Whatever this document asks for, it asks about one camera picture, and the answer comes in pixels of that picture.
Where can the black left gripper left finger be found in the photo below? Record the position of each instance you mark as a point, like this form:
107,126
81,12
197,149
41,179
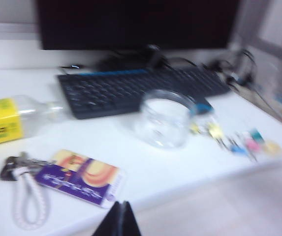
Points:
111,223

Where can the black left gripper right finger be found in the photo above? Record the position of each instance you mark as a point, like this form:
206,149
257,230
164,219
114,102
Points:
130,223

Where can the round transparent plastic jar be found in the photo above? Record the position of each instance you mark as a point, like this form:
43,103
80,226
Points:
165,123

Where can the yellow binder clip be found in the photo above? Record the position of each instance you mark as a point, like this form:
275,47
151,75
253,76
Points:
195,129
215,131

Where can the purple orange card tag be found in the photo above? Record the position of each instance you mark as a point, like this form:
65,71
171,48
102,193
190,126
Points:
81,179

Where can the white desk riser board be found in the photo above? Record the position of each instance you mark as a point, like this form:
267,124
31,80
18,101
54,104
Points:
131,159

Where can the metal keys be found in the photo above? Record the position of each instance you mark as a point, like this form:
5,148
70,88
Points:
20,163

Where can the blue binder clip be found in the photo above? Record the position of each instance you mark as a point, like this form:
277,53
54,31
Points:
236,148

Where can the black computer keyboard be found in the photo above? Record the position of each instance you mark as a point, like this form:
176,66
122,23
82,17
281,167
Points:
121,91

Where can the pink binder clip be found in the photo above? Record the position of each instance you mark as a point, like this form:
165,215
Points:
252,145

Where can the plastic bottle yellow label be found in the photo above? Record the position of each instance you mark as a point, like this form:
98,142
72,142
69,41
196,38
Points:
3,120

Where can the teal binder clip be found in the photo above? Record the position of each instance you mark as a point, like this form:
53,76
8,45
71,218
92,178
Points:
257,135

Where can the black computer monitor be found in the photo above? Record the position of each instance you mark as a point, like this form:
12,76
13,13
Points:
135,24

